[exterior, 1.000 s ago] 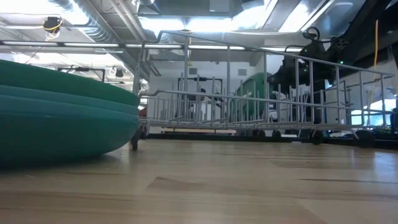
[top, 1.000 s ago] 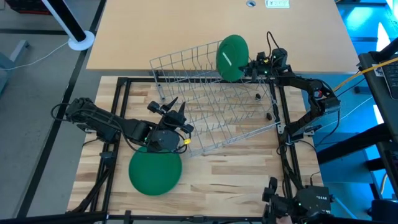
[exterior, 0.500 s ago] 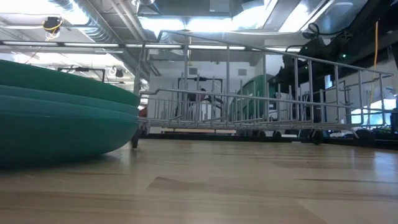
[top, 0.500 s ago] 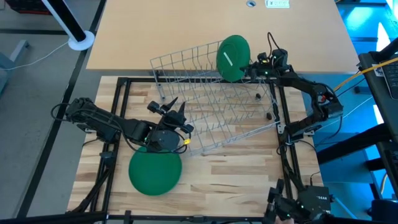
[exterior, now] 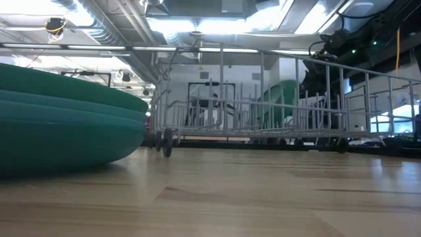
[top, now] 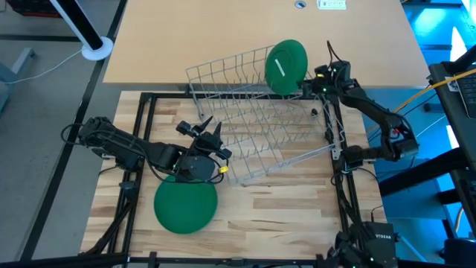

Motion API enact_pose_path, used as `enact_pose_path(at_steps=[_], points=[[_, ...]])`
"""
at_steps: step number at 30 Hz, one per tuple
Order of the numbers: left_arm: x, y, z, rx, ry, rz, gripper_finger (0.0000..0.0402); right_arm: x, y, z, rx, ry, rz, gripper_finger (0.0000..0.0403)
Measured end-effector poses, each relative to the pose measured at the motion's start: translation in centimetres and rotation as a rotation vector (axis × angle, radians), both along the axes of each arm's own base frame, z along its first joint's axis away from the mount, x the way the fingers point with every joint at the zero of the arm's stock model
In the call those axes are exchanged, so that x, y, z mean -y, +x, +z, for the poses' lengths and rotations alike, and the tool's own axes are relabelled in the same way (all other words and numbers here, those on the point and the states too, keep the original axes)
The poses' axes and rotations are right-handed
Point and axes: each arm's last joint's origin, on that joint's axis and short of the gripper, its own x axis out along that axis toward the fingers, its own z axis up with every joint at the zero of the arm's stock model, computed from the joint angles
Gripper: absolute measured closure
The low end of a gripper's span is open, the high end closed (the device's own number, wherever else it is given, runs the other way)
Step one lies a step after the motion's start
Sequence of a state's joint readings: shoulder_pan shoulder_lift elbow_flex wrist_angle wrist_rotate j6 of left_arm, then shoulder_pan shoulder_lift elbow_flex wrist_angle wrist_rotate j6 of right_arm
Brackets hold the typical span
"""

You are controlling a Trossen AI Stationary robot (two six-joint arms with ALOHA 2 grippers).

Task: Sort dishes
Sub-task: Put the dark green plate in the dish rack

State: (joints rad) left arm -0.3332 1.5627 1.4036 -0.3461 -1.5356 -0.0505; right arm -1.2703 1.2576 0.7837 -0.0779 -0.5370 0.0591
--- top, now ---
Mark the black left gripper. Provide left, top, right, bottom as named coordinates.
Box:
left=176, top=115, right=233, bottom=161

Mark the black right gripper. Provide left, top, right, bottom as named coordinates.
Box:
left=296, top=64, right=336, bottom=98

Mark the green plastic plate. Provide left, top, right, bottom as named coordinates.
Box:
left=153, top=174, right=219, bottom=235
left=264, top=39, right=309, bottom=98

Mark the white power outlet strip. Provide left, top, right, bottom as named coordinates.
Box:
left=316, top=0, right=347, bottom=11

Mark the light wooden desk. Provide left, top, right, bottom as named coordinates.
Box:
left=103, top=0, right=431, bottom=89

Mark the black equipment cart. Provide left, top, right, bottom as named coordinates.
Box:
left=378, top=44, right=476, bottom=239

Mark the black laptop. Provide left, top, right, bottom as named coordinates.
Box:
left=455, top=65, right=476, bottom=120

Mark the grey furniture leg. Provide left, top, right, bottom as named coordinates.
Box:
left=10, top=47, right=39, bottom=74

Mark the dark crate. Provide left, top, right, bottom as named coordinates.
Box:
left=6, top=0, right=62, bottom=19

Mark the black floor object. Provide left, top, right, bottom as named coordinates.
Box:
left=442, top=237, right=476, bottom=267

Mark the grey wire dish rack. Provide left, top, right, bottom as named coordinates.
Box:
left=184, top=44, right=345, bottom=186
left=0, top=91, right=410, bottom=268

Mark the dark floor cable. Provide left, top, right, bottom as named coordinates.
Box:
left=404, top=92, right=439, bottom=115

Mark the yellow cable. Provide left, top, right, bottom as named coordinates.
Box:
left=394, top=68, right=476, bottom=113

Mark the black Netgear network switch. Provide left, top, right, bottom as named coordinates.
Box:
left=366, top=222, right=397, bottom=254

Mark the thin white floor cable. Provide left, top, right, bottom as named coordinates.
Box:
left=7, top=50, right=83, bottom=86

